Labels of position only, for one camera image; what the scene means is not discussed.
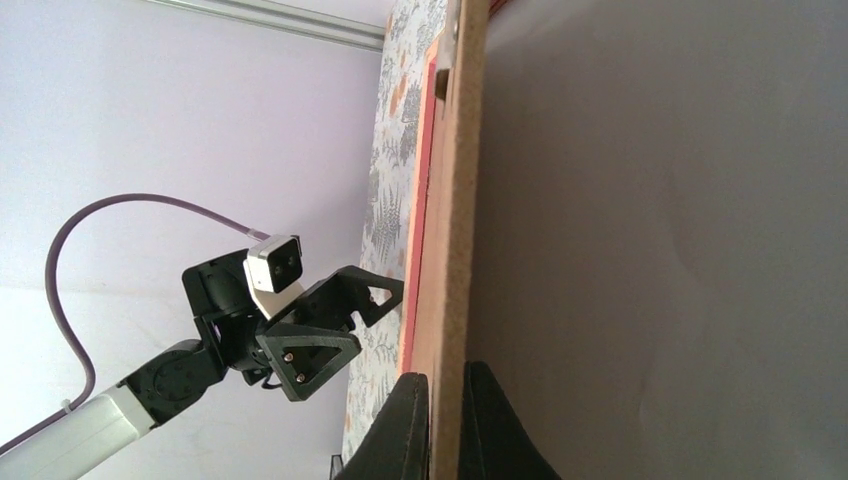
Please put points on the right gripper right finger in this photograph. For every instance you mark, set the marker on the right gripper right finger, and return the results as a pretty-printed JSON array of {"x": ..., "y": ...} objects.
[{"x": 493, "y": 441}]

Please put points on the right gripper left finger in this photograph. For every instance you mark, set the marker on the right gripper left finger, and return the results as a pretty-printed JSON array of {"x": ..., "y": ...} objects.
[{"x": 397, "y": 445}]

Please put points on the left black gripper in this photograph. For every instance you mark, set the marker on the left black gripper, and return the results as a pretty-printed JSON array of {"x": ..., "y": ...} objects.
[{"x": 236, "y": 334}]

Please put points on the pink wooden picture frame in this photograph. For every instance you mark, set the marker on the pink wooden picture frame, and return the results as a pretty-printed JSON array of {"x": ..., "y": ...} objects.
[{"x": 418, "y": 211}]

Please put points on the brown frame backing board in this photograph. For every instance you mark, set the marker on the brown frame backing board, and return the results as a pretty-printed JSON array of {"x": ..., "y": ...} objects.
[{"x": 639, "y": 223}]

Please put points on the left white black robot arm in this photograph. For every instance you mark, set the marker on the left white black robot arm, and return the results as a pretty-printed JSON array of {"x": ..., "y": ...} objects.
[{"x": 88, "y": 435}]

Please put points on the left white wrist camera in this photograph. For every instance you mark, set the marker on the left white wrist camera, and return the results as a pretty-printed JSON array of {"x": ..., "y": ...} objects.
[{"x": 273, "y": 268}]

